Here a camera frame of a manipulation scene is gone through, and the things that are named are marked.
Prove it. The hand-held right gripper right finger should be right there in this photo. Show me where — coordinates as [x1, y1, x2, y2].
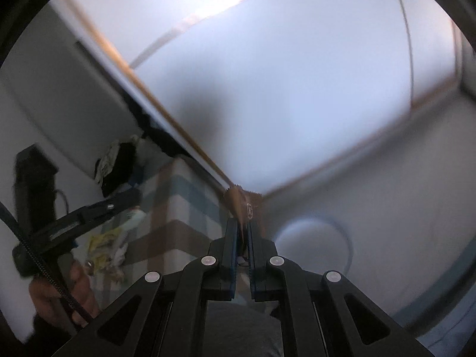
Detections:
[247, 220, 428, 357]

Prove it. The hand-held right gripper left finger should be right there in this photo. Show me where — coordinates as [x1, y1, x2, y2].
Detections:
[52, 217, 239, 357]

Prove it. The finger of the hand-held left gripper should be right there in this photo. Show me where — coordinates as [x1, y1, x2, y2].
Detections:
[80, 188, 143, 226]

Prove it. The brown snack wrapper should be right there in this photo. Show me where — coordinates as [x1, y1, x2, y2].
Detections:
[223, 184, 264, 239]

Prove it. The yellow snack packet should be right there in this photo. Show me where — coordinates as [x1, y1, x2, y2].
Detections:
[86, 228, 129, 268]

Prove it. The white round bin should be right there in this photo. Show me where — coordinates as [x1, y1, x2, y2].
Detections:
[273, 219, 354, 287]

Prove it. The person's left hand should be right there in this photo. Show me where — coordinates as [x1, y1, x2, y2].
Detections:
[29, 260, 101, 330]

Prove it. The checked blanket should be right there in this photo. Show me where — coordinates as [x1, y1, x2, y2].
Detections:
[74, 158, 268, 306]

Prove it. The person's grey clothing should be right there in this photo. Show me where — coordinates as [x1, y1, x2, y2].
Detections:
[204, 297, 283, 357]

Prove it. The white wardrobe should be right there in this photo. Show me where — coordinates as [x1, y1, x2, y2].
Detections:
[48, 0, 462, 198]

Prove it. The black braided cable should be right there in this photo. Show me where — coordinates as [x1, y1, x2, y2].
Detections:
[0, 201, 95, 324]

